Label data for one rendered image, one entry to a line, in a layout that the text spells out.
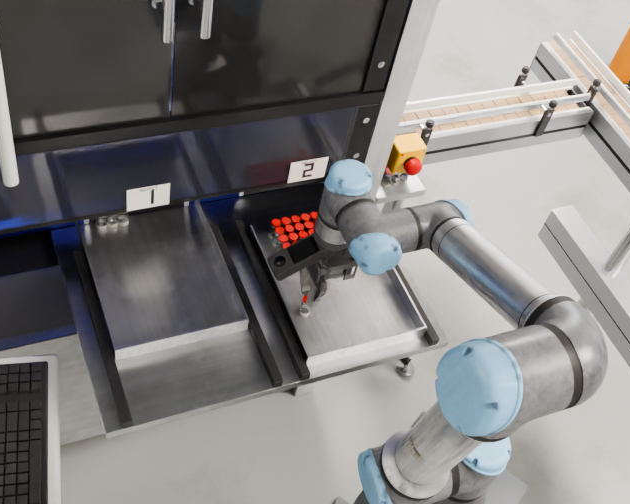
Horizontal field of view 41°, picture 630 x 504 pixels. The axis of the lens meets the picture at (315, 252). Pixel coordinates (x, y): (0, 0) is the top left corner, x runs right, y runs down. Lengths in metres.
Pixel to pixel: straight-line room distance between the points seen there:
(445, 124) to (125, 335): 0.96
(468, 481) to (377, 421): 1.17
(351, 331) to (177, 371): 0.36
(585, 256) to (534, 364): 1.47
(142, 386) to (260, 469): 0.97
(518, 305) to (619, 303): 1.25
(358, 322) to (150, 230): 0.48
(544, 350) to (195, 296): 0.82
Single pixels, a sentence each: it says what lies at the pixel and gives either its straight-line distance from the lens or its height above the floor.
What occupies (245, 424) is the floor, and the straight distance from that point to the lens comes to 2.56.
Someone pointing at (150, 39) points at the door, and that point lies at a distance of 1.44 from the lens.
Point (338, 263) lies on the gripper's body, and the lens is 1.55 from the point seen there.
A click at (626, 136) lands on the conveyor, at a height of 0.93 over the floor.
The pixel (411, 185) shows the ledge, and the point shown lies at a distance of 2.01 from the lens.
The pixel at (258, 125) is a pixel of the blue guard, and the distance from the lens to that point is 1.63.
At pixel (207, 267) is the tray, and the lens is 1.74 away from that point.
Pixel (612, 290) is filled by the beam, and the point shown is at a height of 0.55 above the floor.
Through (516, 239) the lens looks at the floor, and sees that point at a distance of 3.26.
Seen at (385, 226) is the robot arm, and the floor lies 1.27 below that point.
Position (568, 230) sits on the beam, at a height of 0.55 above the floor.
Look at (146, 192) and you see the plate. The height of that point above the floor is 1.04.
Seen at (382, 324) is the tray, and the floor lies 0.88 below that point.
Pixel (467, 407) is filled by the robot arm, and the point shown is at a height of 1.37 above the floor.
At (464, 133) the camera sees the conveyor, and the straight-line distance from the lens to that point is 2.11.
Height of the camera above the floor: 2.25
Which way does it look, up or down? 49 degrees down
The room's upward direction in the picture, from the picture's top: 15 degrees clockwise
